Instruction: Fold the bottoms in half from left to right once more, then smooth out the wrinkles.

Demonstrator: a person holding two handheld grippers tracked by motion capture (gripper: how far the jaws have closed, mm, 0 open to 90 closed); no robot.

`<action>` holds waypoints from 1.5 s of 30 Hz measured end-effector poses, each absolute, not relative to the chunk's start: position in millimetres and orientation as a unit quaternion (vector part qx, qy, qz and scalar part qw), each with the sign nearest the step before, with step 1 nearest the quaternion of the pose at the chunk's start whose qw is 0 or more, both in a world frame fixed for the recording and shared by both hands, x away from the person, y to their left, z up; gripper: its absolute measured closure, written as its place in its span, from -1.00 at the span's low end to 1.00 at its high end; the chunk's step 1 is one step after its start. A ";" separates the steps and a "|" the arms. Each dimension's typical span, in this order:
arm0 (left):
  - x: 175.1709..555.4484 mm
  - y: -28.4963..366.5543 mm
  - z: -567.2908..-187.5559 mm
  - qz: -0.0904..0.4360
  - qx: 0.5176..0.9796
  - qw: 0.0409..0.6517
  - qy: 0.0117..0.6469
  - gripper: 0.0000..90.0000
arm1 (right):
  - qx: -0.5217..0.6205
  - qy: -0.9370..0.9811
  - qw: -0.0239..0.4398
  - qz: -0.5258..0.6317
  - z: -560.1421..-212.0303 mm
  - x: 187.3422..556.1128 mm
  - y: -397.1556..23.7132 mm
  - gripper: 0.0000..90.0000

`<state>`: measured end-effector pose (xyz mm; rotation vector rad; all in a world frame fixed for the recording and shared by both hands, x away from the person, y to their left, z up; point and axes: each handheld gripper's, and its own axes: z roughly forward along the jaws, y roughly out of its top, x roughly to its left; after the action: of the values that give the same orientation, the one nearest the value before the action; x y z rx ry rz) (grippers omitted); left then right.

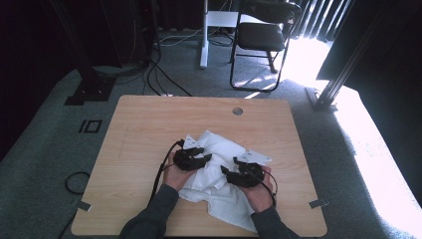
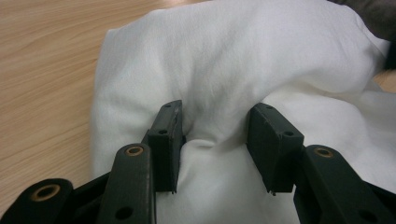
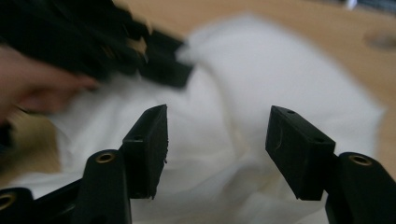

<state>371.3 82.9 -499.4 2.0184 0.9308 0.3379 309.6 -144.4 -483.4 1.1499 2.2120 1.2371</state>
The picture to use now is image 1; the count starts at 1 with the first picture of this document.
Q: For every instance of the dark pleated curtain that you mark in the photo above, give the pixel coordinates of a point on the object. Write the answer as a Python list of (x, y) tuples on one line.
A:
[(318, 20)]

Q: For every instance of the black folding chair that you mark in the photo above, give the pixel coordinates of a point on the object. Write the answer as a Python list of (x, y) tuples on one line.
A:
[(262, 36)]

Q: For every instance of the person's right hand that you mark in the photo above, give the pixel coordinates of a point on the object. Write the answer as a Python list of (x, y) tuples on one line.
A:
[(260, 195)]

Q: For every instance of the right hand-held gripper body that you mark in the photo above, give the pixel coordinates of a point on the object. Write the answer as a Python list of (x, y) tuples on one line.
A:
[(250, 174)]

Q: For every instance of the white desk frame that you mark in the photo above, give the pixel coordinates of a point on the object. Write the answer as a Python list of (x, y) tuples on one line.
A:
[(205, 40)]

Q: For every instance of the metal profile stand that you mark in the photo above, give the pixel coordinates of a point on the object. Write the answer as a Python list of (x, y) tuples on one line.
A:
[(331, 89)]

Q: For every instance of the person's left hand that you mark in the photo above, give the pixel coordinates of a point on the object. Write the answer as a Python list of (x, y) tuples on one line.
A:
[(177, 177)]

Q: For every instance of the black stand with base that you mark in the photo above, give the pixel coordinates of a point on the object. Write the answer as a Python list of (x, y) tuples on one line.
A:
[(91, 88)]

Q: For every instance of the grey table grommet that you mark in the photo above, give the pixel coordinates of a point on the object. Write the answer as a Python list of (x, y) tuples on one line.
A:
[(237, 111)]

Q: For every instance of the grey tape strip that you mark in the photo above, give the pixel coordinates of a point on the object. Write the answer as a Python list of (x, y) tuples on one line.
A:
[(318, 203), (84, 205)]

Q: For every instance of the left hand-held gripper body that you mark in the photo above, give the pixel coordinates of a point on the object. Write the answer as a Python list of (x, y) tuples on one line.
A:
[(185, 159)]

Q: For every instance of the white skirt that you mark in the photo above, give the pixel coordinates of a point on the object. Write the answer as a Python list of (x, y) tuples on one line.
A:
[(215, 186)]

